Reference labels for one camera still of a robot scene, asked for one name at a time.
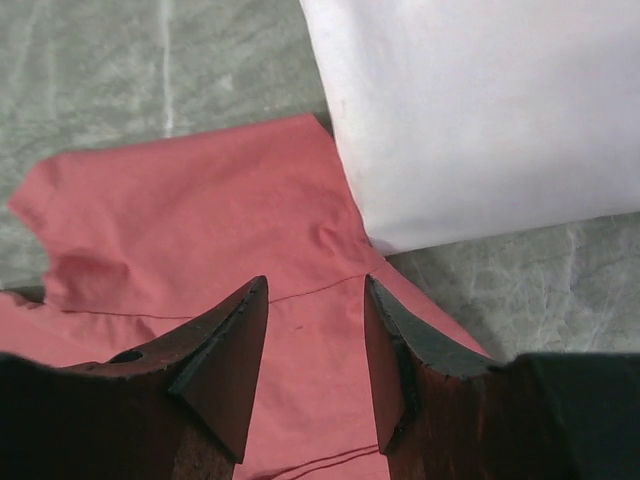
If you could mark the dark red t-shirt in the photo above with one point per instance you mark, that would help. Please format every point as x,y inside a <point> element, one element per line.
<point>142,238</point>

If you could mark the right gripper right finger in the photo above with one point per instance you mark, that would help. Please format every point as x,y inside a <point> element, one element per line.
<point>443,411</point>

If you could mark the folded white t-shirt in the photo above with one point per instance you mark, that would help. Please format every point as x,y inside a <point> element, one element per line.
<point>458,120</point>

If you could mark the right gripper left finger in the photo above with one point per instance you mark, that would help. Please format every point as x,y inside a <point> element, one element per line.
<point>177,407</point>

